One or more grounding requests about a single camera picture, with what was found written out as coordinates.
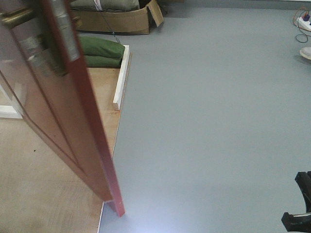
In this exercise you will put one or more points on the brown wooden door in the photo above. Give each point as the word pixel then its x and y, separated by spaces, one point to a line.
pixel 43 67

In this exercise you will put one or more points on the lower green sandbag far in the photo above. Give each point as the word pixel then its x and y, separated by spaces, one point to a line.
pixel 98 61

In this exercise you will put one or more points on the white power strip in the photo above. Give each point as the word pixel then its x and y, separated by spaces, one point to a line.
pixel 304 22

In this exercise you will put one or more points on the upper green sandbag far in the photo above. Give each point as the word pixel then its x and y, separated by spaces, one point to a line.
pixel 94 46

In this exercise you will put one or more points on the white sneaker lower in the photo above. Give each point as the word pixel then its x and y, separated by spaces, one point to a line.
pixel 306 52

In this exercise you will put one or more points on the brass door handle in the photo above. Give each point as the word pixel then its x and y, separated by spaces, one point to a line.
pixel 17 17

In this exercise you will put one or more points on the green sandbag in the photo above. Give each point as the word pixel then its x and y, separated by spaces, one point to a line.
pixel 94 46
pixel 98 61

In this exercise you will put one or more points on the open cardboard box front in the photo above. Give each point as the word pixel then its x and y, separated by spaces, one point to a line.
pixel 131 22

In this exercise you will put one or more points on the white far edge rail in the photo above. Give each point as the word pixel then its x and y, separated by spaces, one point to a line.
pixel 118 96

